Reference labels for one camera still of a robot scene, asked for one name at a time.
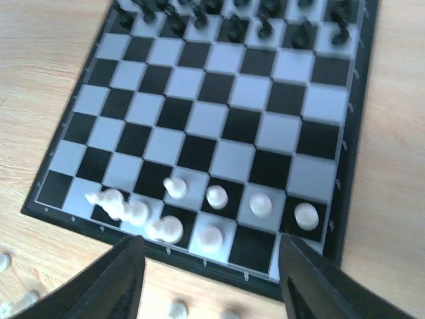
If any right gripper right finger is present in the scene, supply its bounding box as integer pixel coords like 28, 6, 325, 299
279, 234, 411, 319

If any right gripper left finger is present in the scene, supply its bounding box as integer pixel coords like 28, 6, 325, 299
13, 235, 145, 319

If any white pawn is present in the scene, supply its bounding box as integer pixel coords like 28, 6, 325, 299
249, 193, 272, 218
206, 185, 228, 209
163, 177, 187, 199
166, 300, 188, 319
294, 203, 319, 231

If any white king piece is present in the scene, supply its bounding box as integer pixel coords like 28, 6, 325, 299
145, 215, 183, 245

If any white knight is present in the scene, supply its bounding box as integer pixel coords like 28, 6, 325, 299
219, 308, 242, 319
1, 291, 39, 318

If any white bishop piece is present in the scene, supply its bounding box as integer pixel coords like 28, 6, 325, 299
196, 224, 224, 254

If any white queen piece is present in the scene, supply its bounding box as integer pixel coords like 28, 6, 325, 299
122, 201, 150, 226

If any white rook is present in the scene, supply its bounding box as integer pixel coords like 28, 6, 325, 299
0, 253, 11, 272

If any black chess piece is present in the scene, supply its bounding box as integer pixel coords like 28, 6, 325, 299
193, 3, 209, 30
115, 1, 134, 29
165, 4, 187, 36
291, 18, 314, 49
257, 11, 274, 41
139, 0, 157, 24
227, 13, 244, 43
331, 11, 350, 47

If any black and silver chessboard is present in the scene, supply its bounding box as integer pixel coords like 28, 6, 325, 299
22, 1, 379, 299

